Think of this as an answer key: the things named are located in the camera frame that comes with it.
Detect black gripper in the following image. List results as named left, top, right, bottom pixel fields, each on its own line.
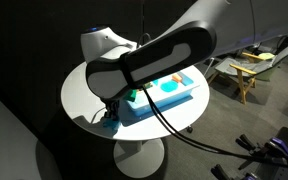
left=103, top=97, right=120, bottom=122

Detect purple orange clamp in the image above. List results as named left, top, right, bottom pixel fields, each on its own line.
left=269, top=136, right=288, bottom=164

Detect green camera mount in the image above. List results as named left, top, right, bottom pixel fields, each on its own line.
left=122, top=87, right=139, bottom=103

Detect light blue toy sink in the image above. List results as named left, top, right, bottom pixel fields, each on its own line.
left=121, top=70, right=201, bottom=117

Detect blue toy cup with handle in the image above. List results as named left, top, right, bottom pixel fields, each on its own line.
left=101, top=117, right=120, bottom=130

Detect wooden folding chair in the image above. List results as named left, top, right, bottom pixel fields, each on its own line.
left=207, top=42, right=288, bottom=105

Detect white table pedestal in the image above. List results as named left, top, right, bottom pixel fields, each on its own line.
left=112, top=137, right=166, bottom=179

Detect black tool pile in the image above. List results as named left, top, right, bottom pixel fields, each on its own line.
left=210, top=133, right=288, bottom=180

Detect orange toy cup without handle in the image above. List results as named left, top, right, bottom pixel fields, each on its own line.
left=171, top=73, right=184, bottom=84

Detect blue toy plate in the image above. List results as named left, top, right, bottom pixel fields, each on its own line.
left=159, top=81, right=179, bottom=94

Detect light green bin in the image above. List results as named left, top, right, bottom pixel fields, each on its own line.
left=255, top=51, right=279, bottom=82

